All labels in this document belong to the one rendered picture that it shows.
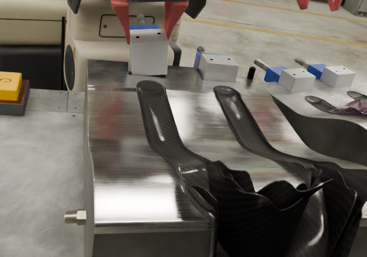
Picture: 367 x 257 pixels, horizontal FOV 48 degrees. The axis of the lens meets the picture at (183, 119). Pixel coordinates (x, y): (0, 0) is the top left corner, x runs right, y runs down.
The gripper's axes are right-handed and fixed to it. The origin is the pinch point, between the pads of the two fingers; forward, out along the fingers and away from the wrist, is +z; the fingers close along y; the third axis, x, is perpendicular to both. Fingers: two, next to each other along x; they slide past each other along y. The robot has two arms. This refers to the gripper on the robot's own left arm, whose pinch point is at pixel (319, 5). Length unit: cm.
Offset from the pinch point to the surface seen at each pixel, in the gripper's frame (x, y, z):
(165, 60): 0.3, -28.5, 8.7
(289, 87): 3.2, -3.9, 13.5
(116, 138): -9.7, -39.2, 17.4
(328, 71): 4.6, 6.8, 11.1
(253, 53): 238, 163, -7
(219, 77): -0.1, -20.1, 11.4
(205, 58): 0.6, -21.9, 8.5
